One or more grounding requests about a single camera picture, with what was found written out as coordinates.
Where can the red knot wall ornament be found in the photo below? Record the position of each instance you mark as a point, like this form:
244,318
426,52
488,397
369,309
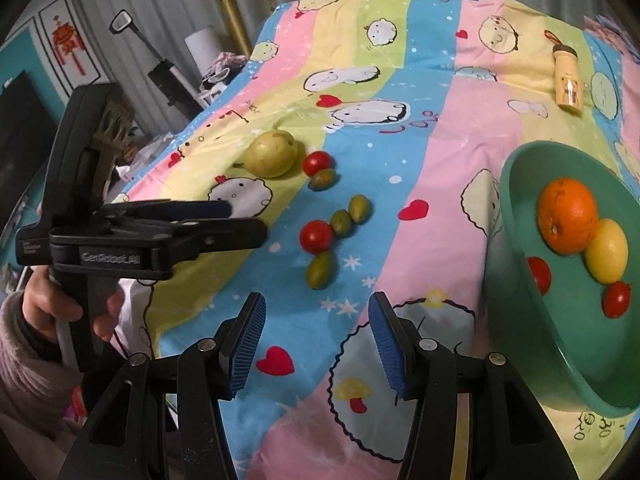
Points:
67,42

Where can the person's left forearm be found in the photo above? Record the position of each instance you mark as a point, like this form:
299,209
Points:
30,375

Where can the printed blanket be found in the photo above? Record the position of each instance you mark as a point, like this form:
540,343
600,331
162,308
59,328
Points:
440,110

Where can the red tomato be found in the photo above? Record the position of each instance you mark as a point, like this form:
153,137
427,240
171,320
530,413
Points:
316,236
317,162
540,275
616,300

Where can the black television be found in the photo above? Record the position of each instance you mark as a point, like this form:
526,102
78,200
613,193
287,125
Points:
20,150

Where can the person's left hand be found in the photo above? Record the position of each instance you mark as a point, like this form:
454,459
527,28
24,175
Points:
45,295

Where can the orange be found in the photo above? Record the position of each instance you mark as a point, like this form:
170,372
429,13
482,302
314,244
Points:
567,215

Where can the white cylinder lamp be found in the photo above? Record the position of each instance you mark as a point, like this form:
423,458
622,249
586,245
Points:
202,47

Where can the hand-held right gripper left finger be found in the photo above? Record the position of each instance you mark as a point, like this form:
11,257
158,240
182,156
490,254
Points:
245,350

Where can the green bowl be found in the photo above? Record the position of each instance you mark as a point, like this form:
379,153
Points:
565,350

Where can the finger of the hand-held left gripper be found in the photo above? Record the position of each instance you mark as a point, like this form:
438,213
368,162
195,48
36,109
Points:
210,208
230,235

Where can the yellow bear bottle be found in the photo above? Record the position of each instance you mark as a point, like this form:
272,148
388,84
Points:
567,85

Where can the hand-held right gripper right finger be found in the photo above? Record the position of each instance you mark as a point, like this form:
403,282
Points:
395,355

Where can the black pole stand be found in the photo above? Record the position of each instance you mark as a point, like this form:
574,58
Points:
162,77

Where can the green jujube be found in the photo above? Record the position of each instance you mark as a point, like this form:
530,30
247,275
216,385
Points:
341,222
322,180
359,208
320,270

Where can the yellow lemon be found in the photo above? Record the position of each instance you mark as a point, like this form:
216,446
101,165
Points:
607,250

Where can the green pear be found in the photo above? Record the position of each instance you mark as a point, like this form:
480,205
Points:
272,155

